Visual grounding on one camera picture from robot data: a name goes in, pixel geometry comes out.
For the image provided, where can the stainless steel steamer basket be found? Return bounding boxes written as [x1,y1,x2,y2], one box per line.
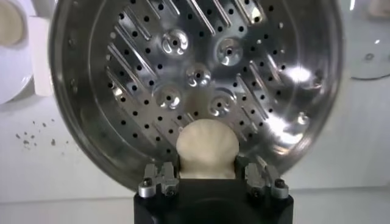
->
[48,0,345,191]

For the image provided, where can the large white plate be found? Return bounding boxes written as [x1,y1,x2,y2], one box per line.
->
[0,0,34,106]

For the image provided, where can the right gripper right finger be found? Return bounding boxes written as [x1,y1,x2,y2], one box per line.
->
[234,155,289,200]

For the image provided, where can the scattered dark crumbs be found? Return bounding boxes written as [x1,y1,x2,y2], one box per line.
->
[15,118,71,153]

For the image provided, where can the glass pot lid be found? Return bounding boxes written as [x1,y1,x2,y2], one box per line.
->
[341,0,390,82]

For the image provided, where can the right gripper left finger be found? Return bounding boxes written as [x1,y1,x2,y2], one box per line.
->
[138,162,180,199]

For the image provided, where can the white steamed baozi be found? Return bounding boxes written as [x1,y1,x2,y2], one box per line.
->
[175,118,240,180]
[0,0,27,46]

